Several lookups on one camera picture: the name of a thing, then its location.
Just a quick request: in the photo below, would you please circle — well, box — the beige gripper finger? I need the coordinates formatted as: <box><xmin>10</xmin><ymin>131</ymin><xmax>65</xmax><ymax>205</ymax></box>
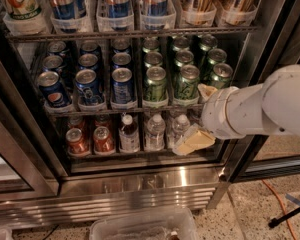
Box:
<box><xmin>198</xmin><ymin>83</ymin><xmax>217</xmax><ymax>103</ymax></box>
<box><xmin>172</xmin><ymin>124</ymin><xmax>215</xmax><ymax>156</ymax></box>

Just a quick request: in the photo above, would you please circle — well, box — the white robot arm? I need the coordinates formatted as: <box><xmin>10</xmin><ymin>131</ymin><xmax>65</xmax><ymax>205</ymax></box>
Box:
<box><xmin>172</xmin><ymin>64</ymin><xmax>300</xmax><ymax>156</ymax></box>

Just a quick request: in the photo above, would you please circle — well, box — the front middle green can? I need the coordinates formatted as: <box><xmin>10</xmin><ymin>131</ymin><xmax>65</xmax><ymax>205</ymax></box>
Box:
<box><xmin>174</xmin><ymin>65</ymin><xmax>200</xmax><ymax>100</ymax></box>

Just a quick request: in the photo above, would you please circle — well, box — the front right green can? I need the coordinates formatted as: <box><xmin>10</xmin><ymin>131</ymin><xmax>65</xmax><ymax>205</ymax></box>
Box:
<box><xmin>208</xmin><ymin>63</ymin><xmax>233</xmax><ymax>89</ymax></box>

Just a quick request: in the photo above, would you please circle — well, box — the second row right green can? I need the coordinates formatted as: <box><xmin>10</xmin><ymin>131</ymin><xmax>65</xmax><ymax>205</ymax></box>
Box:
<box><xmin>202</xmin><ymin>48</ymin><xmax>227</xmax><ymax>81</ymax></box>

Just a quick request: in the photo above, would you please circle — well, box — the second row green can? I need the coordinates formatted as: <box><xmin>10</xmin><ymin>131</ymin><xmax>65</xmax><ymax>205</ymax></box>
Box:
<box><xmin>174</xmin><ymin>50</ymin><xmax>194</xmax><ymax>67</ymax></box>
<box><xmin>202</xmin><ymin>48</ymin><xmax>227</xmax><ymax>81</ymax></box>
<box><xmin>144</xmin><ymin>52</ymin><xmax>163</xmax><ymax>68</ymax></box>

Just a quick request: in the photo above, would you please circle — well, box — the second row middle green can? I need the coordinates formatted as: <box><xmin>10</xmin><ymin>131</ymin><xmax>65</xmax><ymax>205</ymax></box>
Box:
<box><xmin>174</xmin><ymin>50</ymin><xmax>194</xmax><ymax>67</ymax></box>

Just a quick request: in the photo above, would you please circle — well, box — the back right green can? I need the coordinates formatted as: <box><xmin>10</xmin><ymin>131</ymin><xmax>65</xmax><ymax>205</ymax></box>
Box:
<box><xmin>198</xmin><ymin>34</ymin><xmax>218</xmax><ymax>64</ymax></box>

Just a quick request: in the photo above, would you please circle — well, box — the front left green can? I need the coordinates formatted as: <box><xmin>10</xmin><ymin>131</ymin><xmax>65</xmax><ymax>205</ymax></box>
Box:
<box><xmin>143</xmin><ymin>66</ymin><xmax>167</xmax><ymax>102</ymax></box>

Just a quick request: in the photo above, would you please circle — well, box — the back middle green can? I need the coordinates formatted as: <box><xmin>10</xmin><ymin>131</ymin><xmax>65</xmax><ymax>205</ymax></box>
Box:
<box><xmin>172</xmin><ymin>36</ymin><xmax>190</xmax><ymax>52</ymax></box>

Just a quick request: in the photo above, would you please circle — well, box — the second row left green can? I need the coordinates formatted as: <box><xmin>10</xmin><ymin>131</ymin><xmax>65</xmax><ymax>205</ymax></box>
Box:
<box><xmin>144</xmin><ymin>52</ymin><xmax>163</xmax><ymax>68</ymax></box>

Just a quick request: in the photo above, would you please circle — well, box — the back left green can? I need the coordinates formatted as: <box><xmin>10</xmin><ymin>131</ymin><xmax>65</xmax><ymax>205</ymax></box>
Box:
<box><xmin>142</xmin><ymin>38</ymin><xmax>160</xmax><ymax>53</ymax></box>

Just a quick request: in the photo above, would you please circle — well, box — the second row right pepsi can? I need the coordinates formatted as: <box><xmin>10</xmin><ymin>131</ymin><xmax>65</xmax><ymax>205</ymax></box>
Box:
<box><xmin>111</xmin><ymin>52</ymin><xmax>132</xmax><ymax>69</ymax></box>

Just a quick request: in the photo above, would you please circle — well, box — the second row pepsi can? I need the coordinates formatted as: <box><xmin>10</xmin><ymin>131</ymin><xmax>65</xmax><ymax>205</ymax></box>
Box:
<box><xmin>78</xmin><ymin>53</ymin><xmax>100</xmax><ymax>71</ymax></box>
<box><xmin>42</xmin><ymin>55</ymin><xmax>70</xmax><ymax>80</ymax></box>
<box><xmin>111</xmin><ymin>52</ymin><xmax>132</xmax><ymax>69</ymax></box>

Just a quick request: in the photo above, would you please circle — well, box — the front right red can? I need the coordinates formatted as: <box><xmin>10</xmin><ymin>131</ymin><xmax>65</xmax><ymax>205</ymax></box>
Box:
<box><xmin>93</xmin><ymin>126</ymin><xmax>115</xmax><ymax>153</ymax></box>

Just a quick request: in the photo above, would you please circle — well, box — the back right red can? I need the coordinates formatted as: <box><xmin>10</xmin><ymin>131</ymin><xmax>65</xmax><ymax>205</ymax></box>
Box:
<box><xmin>94</xmin><ymin>114</ymin><xmax>112</xmax><ymax>129</ymax></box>

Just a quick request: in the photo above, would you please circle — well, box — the stainless steel fridge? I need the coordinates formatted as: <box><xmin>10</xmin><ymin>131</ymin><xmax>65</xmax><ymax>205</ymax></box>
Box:
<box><xmin>0</xmin><ymin>0</ymin><xmax>300</xmax><ymax>228</ymax></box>

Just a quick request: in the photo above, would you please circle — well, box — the front left red can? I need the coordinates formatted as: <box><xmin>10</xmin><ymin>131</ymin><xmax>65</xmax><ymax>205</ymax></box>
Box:
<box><xmin>66</xmin><ymin>128</ymin><xmax>89</xmax><ymax>156</ymax></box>

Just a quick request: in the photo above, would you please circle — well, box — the back left red can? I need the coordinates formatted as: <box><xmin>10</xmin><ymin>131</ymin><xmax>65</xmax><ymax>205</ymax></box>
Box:
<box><xmin>68</xmin><ymin>116</ymin><xmax>86</xmax><ymax>131</ymax></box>

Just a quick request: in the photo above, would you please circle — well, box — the second row middle pepsi can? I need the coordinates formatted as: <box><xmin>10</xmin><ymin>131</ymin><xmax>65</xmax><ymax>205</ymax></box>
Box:
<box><xmin>78</xmin><ymin>53</ymin><xmax>100</xmax><ymax>71</ymax></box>

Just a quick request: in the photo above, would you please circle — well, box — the second row left pepsi can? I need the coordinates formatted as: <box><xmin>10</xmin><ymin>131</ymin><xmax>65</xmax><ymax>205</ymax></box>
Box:
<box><xmin>42</xmin><ymin>55</ymin><xmax>70</xmax><ymax>80</ymax></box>

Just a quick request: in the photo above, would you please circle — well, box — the fridge glass door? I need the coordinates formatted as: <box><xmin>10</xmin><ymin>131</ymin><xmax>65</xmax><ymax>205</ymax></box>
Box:
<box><xmin>0</xmin><ymin>60</ymin><xmax>61</xmax><ymax>204</ymax></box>

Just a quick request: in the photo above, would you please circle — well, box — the left red bull can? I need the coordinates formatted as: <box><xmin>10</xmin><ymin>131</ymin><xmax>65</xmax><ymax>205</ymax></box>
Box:
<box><xmin>48</xmin><ymin>0</ymin><xmax>87</xmax><ymax>20</ymax></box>

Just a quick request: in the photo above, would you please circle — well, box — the white 7up can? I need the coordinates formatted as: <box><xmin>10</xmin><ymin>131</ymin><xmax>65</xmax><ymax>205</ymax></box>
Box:
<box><xmin>1</xmin><ymin>0</ymin><xmax>42</xmax><ymax>20</ymax></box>

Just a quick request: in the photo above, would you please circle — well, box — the middle clear water bottle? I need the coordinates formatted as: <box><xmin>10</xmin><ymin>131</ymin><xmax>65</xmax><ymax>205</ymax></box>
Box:
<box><xmin>168</xmin><ymin>114</ymin><xmax>191</xmax><ymax>148</ymax></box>

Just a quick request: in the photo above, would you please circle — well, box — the clear water bottle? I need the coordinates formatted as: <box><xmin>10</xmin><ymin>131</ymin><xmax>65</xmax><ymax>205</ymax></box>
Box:
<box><xmin>145</xmin><ymin>114</ymin><xmax>166</xmax><ymax>151</ymax></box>
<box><xmin>168</xmin><ymin>114</ymin><xmax>191</xmax><ymax>148</ymax></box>

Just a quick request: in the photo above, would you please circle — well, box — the left clear water bottle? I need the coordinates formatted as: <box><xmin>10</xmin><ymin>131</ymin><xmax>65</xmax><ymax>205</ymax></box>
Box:
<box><xmin>145</xmin><ymin>114</ymin><xmax>166</xmax><ymax>151</ymax></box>

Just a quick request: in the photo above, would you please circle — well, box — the dark drink bottle white cap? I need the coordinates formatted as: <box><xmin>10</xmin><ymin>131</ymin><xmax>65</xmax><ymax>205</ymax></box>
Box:
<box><xmin>119</xmin><ymin>114</ymin><xmax>140</xmax><ymax>153</ymax></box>

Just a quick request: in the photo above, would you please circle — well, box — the clear plastic bin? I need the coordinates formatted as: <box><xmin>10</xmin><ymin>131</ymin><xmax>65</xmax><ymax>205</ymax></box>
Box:
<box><xmin>89</xmin><ymin>207</ymin><xmax>199</xmax><ymax>240</ymax></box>

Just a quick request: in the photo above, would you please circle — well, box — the black stand leg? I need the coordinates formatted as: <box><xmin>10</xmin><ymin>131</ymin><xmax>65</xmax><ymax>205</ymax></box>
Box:
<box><xmin>268</xmin><ymin>207</ymin><xmax>300</xmax><ymax>229</ymax></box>

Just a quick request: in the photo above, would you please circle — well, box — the middle wire shelf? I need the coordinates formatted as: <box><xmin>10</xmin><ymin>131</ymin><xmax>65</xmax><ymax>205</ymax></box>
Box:
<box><xmin>44</xmin><ymin>101</ymin><xmax>234</xmax><ymax>118</ymax></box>

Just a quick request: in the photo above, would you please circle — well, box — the wire shelf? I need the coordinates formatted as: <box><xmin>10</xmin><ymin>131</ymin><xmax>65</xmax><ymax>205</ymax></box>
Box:
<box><xmin>7</xmin><ymin>26</ymin><xmax>261</xmax><ymax>43</ymax></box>
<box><xmin>44</xmin><ymin>101</ymin><xmax>234</xmax><ymax>118</ymax></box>

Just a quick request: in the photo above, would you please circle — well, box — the orange cable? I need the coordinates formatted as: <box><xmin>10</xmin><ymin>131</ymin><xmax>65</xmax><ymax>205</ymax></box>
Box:
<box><xmin>261</xmin><ymin>179</ymin><xmax>298</xmax><ymax>240</ymax></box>

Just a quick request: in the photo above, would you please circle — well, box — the top wire shelf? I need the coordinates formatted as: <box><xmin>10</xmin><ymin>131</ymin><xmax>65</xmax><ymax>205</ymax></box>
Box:
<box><xmin>7</xmin><ymin>26</ymin><xmax>261</xmax><ymax>43</ymax></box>

